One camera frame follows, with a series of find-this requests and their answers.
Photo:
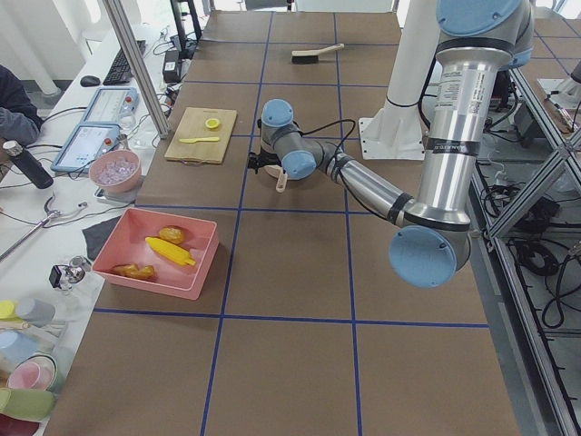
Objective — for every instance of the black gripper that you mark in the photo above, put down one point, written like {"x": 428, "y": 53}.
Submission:
{"x": 266, "y": 157}

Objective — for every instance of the beige plastic dustpan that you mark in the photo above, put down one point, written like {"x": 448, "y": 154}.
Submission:
{"x": 278, "y": 173}

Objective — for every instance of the brown toy potato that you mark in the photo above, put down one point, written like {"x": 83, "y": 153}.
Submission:
{"x": 172, "y": 234}

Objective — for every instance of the beige hand brush black bristles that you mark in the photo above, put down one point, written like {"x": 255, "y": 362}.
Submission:
{"x": 311, "y": 56}

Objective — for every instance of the yellow toy corn cob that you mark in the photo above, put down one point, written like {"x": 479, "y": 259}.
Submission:
{"x": 170, "y": 251}

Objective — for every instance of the tan toy ginger root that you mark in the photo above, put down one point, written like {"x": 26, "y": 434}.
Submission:
{"x": 134, "y": 271}

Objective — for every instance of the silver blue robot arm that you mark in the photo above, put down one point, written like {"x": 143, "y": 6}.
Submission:
{"x": 476, "y": 40}

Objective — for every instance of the pink plastic bin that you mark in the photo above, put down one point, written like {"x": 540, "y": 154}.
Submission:
{"x": 128, "y": 245}

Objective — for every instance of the yellow plastic toy knife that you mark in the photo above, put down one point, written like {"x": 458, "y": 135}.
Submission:
{"x": 195, "y": 140}

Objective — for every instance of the yellow toy lemon slice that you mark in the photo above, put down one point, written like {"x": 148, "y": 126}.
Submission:
{"x": 212, "y": 123}

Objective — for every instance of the bamboo cutting board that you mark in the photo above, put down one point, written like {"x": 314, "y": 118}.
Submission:
{"x": 192, "y": 125}

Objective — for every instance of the black power adapter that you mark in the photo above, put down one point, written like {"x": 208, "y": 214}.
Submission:
{"x": 172, "y": 67}

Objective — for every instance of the pink bowl with clear pieces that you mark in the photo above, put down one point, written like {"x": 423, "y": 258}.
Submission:
{"x": 117, "y": 171}

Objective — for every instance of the upper teach pendant tablet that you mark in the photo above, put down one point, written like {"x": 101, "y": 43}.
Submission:
{"x": 109, "y": 103}

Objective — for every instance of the teach pendant tablet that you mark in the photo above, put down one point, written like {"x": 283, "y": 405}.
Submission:
{"x": 87, "y": 142}
{"x": 109, "y": 103}

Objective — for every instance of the black keyboard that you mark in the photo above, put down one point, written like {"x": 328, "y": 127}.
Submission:
{"x": 120, "y": 71}

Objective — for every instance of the lower teach pendant tablet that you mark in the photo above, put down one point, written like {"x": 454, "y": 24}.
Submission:
{"x": 87, "y": 142}

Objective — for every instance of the dark grey cloth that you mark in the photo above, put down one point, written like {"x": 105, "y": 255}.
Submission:
{"x": 96, "y": 236}

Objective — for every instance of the black computer mouse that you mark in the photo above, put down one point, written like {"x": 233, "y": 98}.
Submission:
{"x": 89, "y": 81}

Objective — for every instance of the black water bottle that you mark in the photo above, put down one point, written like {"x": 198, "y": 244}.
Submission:
{"x": 28, "y": 164}

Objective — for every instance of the seated person dark jacket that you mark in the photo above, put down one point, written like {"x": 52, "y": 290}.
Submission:
{"x": 19, "y": 118}

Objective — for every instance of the stacked coloured cups and bowls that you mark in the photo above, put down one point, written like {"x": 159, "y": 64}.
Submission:
{"x": 31, "y": 377}

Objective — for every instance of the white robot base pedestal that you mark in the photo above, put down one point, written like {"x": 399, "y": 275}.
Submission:
{"x": 395, "y": 132}

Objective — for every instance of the aluminium frame post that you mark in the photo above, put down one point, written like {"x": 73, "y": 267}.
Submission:
{"x": 127, "y": 42}

